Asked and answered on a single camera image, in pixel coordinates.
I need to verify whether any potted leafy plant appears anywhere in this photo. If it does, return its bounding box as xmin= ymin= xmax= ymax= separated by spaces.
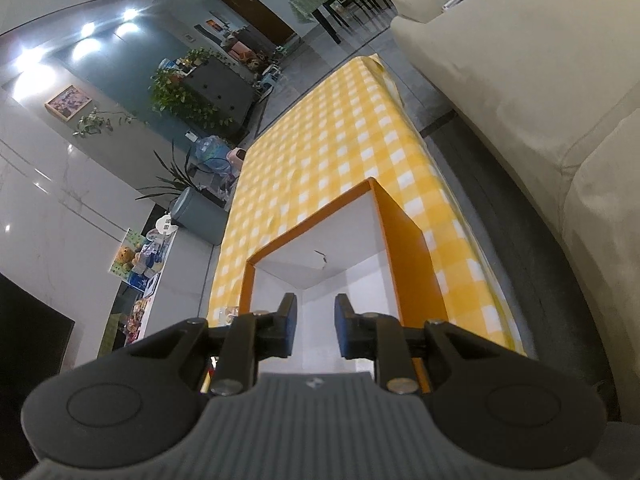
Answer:
xmin=137 ymin=140 xmax=201 ymax=206

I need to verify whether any trailing green plant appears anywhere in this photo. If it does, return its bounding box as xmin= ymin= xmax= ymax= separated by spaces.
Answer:
xmin=149 ymin=47 xmax=236 ymax=131

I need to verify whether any blue water bottle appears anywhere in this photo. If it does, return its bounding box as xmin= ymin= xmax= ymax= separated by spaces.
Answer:
xmin=192 ymin=135 xmax=236 ymax=176

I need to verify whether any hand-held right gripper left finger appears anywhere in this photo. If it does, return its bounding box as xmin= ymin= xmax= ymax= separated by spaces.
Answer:
xmin=119 ymin=292 xmax=299 ymax=396

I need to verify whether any green wall vine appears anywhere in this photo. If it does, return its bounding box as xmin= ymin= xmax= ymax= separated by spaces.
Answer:
xmin=72 ymin=109 xmax=148 ymax=137

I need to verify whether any grey trash bin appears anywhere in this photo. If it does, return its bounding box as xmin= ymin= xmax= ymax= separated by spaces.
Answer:
xmin=170 ymin=187 xmax=231 ymax=246

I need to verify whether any plush toy picture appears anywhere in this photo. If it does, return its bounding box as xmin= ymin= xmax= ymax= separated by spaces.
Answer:
xmin=110 ymin=227 xmax=146 ymax=278

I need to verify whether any brown wooden door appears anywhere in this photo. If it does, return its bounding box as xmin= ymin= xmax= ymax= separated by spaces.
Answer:
xmin=220 ymin=0 xmax=301 ymax=46

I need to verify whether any dark sideboard cabinet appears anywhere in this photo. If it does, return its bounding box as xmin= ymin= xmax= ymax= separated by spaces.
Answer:
xmin=185 ymin=55 xmax=261 ymax=136

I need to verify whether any orange cardboard box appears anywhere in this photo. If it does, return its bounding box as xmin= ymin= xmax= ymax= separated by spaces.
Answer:
xmin=239 ymin=177 xmax=449 ymax=395

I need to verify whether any yellow checked tablecloth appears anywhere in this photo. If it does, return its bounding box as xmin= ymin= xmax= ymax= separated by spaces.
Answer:
xmin=200 ymin=55 xmax=528 ymax=393

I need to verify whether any beige sofa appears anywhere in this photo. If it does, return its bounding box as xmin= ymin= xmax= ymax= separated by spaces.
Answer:
xmin=390 ymin=0 xmax=640 ymax=411

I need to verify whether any black television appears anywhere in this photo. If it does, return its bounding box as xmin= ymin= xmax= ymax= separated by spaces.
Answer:
xmin=0 ymin=272 xmax=76 ymax=386

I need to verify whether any wooden picture frame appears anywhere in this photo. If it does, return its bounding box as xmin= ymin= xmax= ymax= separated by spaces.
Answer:
xmin=45 ymin=84 xmax=93 ymax=122

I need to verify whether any white low console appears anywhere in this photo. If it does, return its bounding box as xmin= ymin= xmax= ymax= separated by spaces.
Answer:
xmin=97 ymin=212 xmax=231 ymax=361

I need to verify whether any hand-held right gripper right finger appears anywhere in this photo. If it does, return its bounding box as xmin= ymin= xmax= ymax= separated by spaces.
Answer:
xmin=334 ymin=292 xmax=524 ymax=395

